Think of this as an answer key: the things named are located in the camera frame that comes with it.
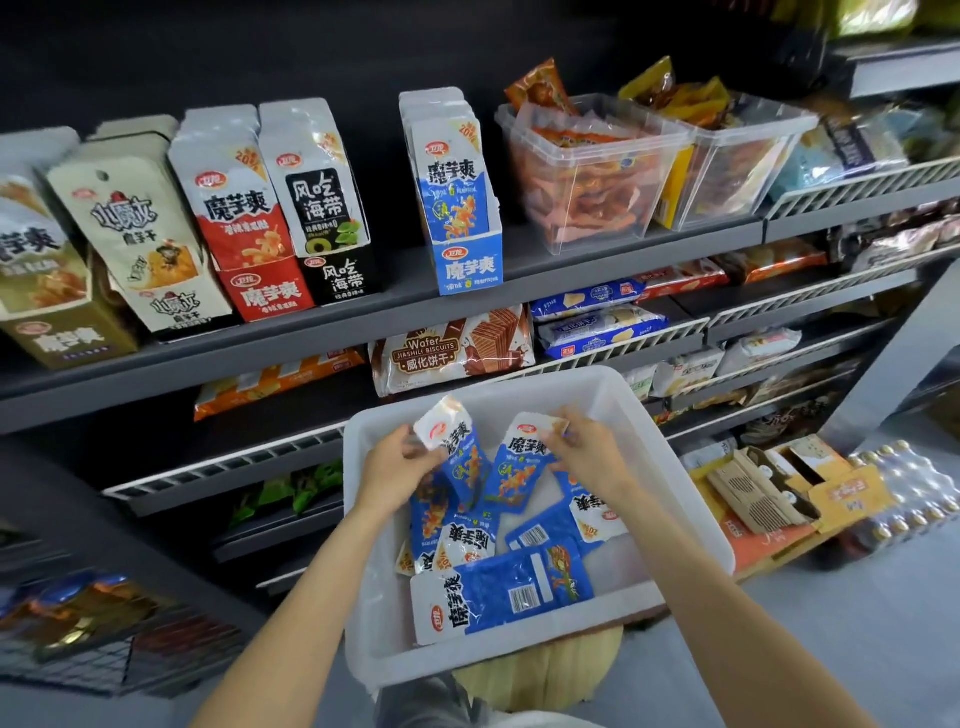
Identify white snack packet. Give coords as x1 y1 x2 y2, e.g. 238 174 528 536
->
649 345 726 399
737 327 804 370

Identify person's grey clothing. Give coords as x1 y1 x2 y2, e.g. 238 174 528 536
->
372 669 601 728

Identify blue display box of snacks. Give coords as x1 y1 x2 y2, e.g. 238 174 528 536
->
398 87 504 297

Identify green snack packets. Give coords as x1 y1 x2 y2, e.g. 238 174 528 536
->
227 459 345 528

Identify gold display box of snacks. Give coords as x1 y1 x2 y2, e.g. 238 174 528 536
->
0 126 141 373

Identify light blue snack bags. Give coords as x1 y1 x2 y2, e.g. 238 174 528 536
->
771 105 950 205

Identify brown wafer biscuit packet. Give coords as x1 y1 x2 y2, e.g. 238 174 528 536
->
369 303 537 399

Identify orange biscuit packet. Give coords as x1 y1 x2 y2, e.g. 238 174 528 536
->
712 237 829 287

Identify heap of orange snack packets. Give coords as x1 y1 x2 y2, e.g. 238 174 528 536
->
503 57 665 245

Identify heap of yellow snack packets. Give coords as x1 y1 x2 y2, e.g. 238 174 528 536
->
618 56 733 230

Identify beige display box of snacks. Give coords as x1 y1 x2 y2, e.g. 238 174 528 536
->
46 114 235 336

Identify orange cracker packet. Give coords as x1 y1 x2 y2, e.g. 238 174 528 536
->
192 348 367 423

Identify flattened cardboard boxes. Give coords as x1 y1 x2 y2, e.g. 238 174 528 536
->
688 433 899 585

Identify red display box of snacks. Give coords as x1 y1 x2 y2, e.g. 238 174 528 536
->
168 104 317 324

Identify person's left hand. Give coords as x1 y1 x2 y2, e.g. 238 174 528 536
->
357 424 451 520

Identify green snack bags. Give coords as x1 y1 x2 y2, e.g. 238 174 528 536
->
828 0 922 40

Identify blue biscuit packet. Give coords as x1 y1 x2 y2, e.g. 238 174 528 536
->
529 279 648 324
537 303 671 361

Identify red biscuit packet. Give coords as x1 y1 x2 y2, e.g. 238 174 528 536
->
633 258 731 303

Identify clear plastic bin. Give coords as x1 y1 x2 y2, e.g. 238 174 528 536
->
494 93 696 257
655 93 821 233

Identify pile of blue packets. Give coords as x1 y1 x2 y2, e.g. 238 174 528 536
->
396 466 631 648

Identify person's right forearm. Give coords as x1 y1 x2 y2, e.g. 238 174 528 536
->
600 480 880 728

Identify wooden stool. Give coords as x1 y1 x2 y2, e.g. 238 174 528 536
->
448 624 627 715

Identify black display box of snacks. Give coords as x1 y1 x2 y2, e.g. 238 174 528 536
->
258 97 381 308

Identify person's left forearm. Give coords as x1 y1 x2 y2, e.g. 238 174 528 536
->
189 491 399 728

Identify white plastic bin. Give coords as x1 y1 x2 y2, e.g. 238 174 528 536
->
342 365 737 693

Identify black wire basket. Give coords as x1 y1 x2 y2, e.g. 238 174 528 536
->
0 566 252 700

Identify white wire shelf guard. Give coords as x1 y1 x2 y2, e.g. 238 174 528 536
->
762 156 960 222
102 421 348 503
491 315 711 385

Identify person's right hand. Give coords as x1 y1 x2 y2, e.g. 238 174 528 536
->
537 405 641 509

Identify blue snack packet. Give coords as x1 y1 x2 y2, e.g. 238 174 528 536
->
413 396 493 513
480 411 573 528

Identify shrink-wrapped pack of bottles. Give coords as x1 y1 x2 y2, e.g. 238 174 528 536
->
846 439 960 558

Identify grey metal shelf unit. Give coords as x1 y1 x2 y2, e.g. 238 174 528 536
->
0 33 960 601

